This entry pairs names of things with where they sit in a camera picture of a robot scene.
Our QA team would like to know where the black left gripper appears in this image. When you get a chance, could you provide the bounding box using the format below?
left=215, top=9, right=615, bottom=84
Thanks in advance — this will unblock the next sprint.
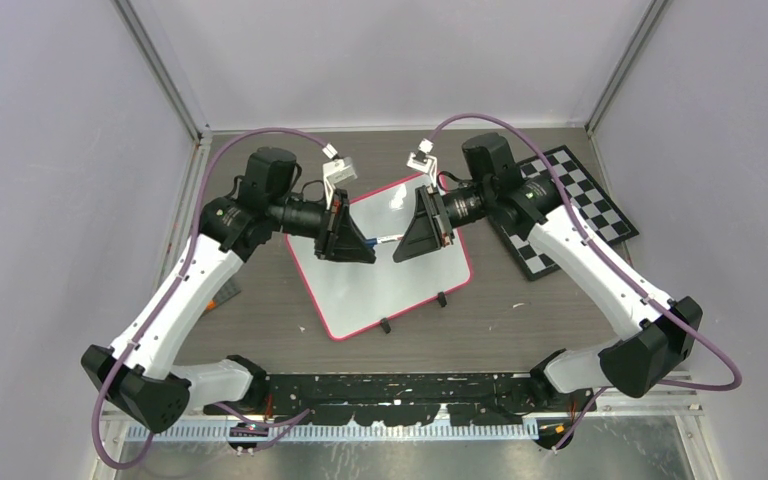
left=270, top=188, right=377, bottom=262

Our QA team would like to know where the black whiteboard stand clip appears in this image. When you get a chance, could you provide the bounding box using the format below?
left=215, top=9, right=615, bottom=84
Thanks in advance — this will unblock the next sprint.
left=379, top=318, right=392, bottom=334

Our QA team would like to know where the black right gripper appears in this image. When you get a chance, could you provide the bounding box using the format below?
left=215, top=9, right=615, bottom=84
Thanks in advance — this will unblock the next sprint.
left=393, top=181, right=493, bottom=264

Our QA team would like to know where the pink framed whiteboard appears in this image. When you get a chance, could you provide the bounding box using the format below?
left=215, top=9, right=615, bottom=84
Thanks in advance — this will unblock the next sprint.
left=285, top=174, right=473, bottom=341

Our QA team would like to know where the black white checkerboard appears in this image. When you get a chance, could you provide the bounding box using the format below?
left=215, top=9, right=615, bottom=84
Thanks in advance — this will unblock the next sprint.
left=488, top=145, right=639, bottom=281

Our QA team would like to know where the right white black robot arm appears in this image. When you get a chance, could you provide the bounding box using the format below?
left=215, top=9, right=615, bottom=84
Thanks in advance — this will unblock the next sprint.
left=393, top=133, right=703, bottom=411

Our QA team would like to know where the white marker pen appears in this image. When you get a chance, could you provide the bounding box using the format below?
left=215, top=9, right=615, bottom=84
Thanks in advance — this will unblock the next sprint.
left=376, top=234, right=404, bottom=244

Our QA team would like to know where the grey studded building plate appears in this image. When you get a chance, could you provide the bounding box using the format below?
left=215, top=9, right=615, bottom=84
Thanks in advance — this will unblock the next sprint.
left=211, top=278, right=241, bottom=309

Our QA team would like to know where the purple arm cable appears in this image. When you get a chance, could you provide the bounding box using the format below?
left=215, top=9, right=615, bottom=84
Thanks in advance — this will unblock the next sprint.
left=89, top=127, right=332, bottom=472
left=423, top=113, right=744, bottom=454

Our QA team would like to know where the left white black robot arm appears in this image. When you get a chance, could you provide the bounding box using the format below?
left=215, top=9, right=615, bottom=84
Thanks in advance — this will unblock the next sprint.
left=81, top=147, right=376, bottom=434

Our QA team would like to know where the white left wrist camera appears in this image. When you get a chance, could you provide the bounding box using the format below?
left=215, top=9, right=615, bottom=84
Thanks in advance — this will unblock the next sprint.
left=322, top=157, right=358, bottom=188

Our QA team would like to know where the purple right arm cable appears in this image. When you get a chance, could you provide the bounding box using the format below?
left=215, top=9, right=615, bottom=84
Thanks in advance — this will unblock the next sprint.
left=423, top=113, right=744, bottom=454

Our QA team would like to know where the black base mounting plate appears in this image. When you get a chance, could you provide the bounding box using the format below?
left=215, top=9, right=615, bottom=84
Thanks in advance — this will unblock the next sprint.
left=227, top=373, right=593, bottom=427

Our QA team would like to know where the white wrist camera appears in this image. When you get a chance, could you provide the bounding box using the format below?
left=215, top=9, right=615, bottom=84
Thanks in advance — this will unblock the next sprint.
left=322, top=157, right=358, bottom=188
left=406, top=149, right=438, bottom=182

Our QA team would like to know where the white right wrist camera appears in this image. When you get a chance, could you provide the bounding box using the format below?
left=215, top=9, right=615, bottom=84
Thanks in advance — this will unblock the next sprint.
left=406, top=149, right=438, bottom=182

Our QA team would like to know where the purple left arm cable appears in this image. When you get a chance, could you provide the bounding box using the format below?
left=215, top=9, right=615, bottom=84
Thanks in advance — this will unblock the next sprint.
left=89, top=127, right=332, bottom=472

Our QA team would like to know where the white slotted cable rail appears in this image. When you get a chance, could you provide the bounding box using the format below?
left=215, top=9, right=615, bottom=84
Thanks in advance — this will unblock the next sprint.
left=154, top=419, right=539, bottom=443

